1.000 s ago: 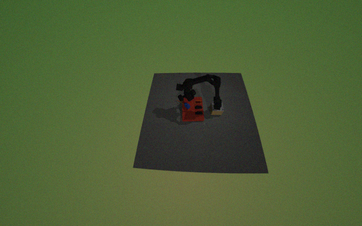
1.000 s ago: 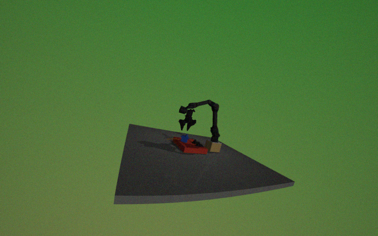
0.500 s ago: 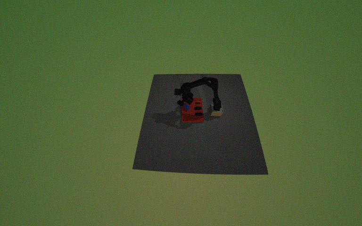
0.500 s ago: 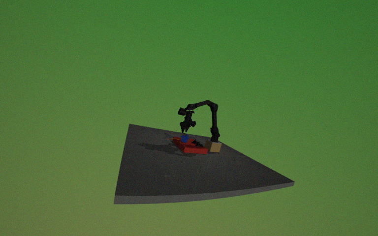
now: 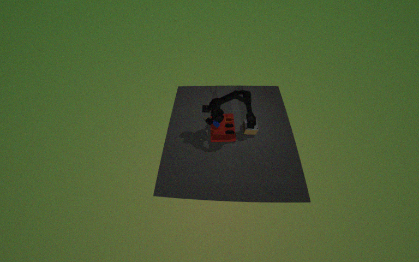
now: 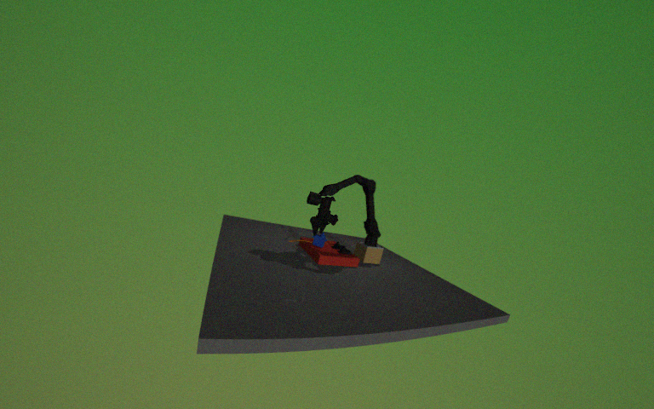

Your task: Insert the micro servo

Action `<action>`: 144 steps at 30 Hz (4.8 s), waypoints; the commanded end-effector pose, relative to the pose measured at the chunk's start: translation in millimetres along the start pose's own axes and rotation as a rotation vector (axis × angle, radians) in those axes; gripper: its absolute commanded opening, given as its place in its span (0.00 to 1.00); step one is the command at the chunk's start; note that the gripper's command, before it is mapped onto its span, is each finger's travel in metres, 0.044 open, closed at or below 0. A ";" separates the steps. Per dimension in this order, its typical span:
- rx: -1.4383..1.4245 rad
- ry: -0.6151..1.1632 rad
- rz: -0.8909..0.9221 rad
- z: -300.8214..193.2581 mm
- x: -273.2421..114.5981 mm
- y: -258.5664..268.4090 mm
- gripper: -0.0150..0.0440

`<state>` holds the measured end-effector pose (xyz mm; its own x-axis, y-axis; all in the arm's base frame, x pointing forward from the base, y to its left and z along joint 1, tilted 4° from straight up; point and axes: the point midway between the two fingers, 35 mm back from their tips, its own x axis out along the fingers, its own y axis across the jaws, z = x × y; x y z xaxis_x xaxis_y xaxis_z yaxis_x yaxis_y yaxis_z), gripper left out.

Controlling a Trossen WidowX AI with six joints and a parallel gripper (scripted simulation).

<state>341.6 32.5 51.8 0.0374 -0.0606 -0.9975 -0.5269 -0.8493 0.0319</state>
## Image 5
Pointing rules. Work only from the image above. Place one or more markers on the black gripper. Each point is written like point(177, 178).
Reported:
point(210, 121)

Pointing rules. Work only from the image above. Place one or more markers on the red flat panel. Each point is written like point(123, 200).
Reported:
point(226, 131)

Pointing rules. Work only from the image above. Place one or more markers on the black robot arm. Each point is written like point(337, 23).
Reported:
point(215, 104)

